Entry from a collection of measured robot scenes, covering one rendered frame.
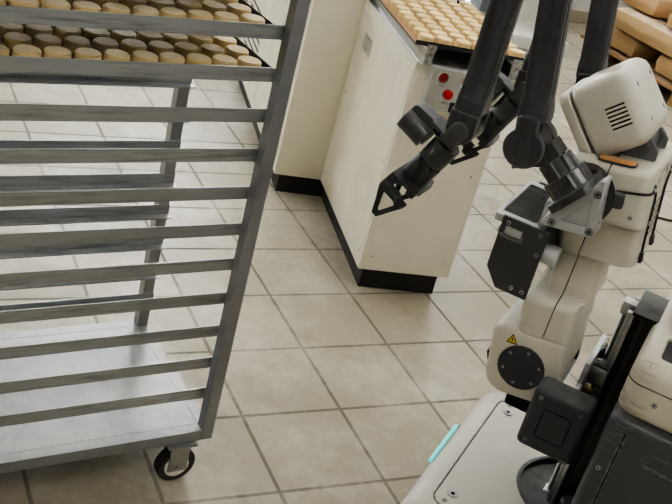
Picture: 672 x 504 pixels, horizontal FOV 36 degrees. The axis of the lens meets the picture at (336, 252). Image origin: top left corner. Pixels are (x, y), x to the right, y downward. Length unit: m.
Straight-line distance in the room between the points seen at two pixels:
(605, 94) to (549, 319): 0.49
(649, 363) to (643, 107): 0.48
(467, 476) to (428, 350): 1.00
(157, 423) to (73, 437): 0.21
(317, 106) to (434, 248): 0.79
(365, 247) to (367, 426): 0.78
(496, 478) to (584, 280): 0.55
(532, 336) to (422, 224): 1.35
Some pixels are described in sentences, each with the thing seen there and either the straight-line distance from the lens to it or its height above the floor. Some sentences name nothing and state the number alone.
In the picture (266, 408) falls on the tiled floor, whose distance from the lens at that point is 2.90.
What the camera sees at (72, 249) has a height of 0.41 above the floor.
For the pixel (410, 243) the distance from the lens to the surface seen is 3.53.
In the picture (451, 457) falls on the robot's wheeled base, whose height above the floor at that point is 0.28.
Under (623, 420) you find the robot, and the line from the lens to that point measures 2.07.
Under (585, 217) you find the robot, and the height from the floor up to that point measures 1.02.
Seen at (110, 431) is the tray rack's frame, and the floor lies 0.15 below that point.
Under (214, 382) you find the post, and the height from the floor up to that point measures 0.29.
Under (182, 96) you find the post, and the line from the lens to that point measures 2.56.
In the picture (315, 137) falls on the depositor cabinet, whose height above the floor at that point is 0.26.
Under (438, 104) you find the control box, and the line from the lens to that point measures 3.29.
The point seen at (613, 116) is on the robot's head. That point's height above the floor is 1.18.
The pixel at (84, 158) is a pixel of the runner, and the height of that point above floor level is 0.87.
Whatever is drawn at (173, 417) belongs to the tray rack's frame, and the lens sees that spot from 2.56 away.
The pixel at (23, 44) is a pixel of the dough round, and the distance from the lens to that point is 2.00.
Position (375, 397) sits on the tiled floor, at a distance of 3.07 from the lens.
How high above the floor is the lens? 1.72
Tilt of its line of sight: 27 degrees down
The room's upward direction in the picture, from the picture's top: 15 degrees clockwise
